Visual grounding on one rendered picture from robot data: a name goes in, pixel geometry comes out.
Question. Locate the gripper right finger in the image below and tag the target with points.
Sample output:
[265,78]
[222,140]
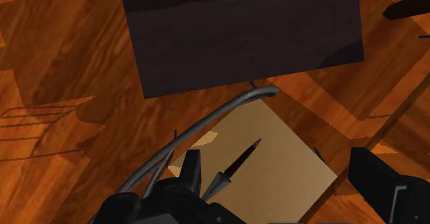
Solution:
[379,183]

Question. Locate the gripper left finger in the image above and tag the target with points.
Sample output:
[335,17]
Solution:
[190,169]

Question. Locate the black pen with grey tip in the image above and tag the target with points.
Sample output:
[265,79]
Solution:
[235,166]

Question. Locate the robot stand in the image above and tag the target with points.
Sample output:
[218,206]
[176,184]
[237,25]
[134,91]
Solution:
[242,42]

